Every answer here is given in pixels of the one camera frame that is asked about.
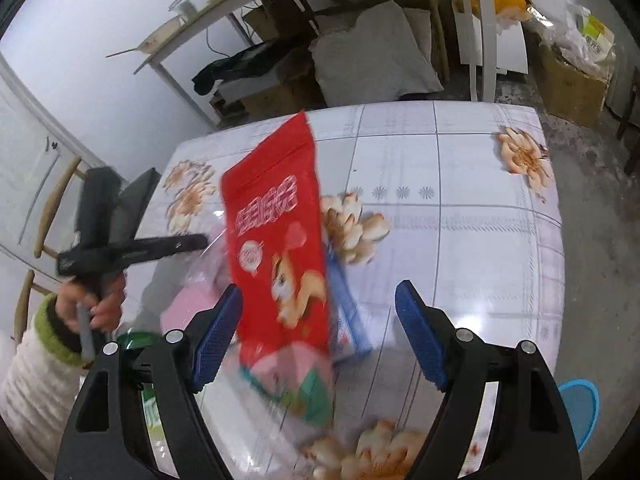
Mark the white wooden frame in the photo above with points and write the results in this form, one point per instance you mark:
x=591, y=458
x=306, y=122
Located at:
x=485, y=20

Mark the person's left hand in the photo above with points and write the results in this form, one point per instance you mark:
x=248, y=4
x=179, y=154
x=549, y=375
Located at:
x=102, y=307

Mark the red snack bag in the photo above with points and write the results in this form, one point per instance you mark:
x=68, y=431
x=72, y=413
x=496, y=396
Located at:
x=272, y=220

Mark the pink and green packet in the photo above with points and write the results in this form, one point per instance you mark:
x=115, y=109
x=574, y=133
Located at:
x=300, y=385

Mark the grey pillow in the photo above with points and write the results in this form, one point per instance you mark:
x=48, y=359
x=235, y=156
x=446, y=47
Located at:
x=420, y=30
x=370, y=55

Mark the white plastic bag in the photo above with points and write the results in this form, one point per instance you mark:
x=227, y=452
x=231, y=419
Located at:
x=580, y=35

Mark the dark wooden stool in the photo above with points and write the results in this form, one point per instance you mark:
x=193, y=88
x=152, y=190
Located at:
x=631, y=110

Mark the white door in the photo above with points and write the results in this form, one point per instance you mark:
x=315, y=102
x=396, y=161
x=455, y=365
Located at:
x=25, y=160

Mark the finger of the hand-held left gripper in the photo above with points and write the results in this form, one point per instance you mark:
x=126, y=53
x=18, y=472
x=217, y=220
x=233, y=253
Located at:
x=165, y=247
x=137, y=200

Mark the green plastic bottle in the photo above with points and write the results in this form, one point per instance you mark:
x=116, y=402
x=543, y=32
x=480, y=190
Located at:
x=137, y=338

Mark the blue cardboard box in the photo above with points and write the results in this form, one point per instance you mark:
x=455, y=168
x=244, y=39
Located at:
x=350, y=322

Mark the light wooden chair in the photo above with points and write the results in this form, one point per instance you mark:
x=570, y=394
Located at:
x=48, y=210

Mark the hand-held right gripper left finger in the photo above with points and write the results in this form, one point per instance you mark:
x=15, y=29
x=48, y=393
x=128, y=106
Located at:
x=215, y=342

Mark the black cloth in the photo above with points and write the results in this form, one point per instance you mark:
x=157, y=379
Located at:
x=235, y=65

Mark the clear glass bowl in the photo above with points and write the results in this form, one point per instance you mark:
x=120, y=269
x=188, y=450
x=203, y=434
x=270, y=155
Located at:
x=190, y=5

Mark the blue plastic stool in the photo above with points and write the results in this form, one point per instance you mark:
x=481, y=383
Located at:
x=580, y=410

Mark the wooden desk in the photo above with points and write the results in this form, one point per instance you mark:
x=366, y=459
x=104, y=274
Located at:
x=225, y=6

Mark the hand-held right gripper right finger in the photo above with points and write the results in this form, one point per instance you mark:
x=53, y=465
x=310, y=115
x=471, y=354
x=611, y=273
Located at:
x=420, y=342

